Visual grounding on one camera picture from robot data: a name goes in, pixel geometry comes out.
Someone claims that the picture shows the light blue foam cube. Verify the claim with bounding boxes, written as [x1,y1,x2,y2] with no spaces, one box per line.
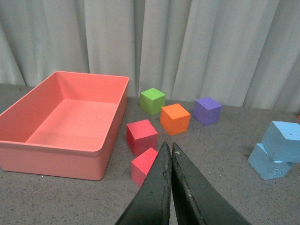
[261,121,300,163]
[248,143,294,180]

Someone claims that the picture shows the green foam cube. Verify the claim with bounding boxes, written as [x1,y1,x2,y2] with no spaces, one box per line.
[140,88,166,116]

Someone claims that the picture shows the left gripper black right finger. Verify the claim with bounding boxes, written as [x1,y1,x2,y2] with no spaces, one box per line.
[172,143,250,225]

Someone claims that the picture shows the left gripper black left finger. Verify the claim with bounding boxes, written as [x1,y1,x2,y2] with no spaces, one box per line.
[116,142,172,225]

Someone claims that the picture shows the purple foam cube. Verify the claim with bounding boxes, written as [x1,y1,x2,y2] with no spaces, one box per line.
[192,97,223,126]

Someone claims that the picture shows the pink plastic bin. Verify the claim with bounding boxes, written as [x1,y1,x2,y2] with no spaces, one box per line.
[0,71,129,180]

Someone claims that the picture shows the grey-white curtain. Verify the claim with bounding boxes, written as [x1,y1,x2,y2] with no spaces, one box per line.
[0,0,300,112]

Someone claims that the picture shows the dark red foam cube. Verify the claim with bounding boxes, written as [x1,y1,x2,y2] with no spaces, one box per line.
[126,120,158,157]

